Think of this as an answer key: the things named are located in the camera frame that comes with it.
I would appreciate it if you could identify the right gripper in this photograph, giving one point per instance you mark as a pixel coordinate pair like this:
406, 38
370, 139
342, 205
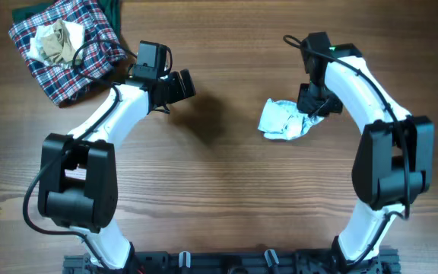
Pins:
318, 103

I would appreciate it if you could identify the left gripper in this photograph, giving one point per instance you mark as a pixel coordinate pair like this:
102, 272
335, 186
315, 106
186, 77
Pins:
179, 93

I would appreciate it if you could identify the light blue striped baby pants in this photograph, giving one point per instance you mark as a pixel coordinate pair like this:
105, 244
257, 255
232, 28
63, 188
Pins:
281, 120

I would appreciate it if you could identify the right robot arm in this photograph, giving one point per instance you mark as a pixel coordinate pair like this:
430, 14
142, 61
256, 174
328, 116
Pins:
394, 159

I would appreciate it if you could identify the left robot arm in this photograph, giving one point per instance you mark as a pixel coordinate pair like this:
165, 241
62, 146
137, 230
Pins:
76, 190

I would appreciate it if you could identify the dark green garment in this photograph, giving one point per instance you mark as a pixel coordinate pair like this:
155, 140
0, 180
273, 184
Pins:
111, 9

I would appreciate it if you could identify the white crumpled garment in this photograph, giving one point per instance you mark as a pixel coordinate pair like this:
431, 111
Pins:
36, 45

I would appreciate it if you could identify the beige crumpled garment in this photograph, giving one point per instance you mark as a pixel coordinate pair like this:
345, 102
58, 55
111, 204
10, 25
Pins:
62, 42

